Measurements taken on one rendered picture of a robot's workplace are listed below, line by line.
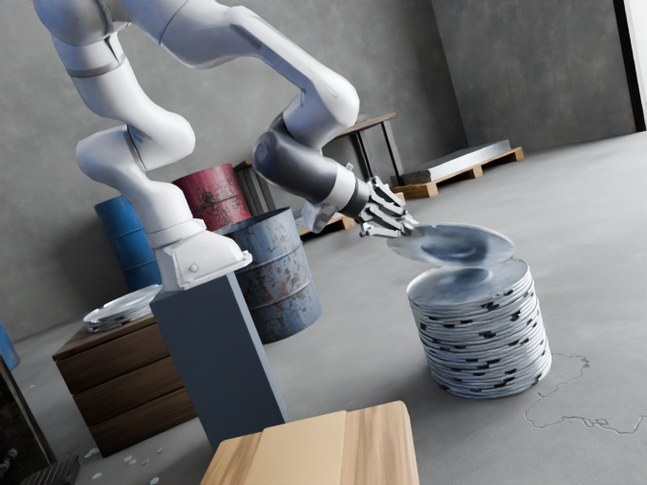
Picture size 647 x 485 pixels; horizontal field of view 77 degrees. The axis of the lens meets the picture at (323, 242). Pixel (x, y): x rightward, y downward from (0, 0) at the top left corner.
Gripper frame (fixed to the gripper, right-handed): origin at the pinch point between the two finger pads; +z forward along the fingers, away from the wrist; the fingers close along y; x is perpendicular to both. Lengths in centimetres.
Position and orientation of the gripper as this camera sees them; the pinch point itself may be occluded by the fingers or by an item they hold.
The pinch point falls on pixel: (409, 226)
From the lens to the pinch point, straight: 91.0
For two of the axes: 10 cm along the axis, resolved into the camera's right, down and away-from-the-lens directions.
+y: 1.5, -9.5, 2.9
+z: 7.5, 3.0, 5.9
